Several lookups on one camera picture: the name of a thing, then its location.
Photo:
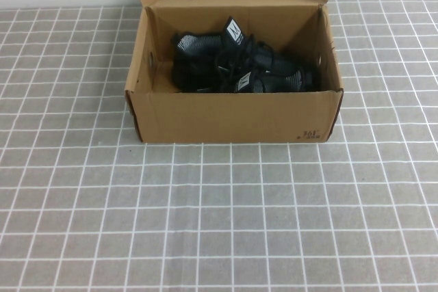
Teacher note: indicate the brown cardboard shoe box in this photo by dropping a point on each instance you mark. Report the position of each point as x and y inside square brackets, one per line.
[222, 117]

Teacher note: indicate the black knit sneaker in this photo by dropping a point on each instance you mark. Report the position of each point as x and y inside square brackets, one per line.
[191, 66]
[273, 81]

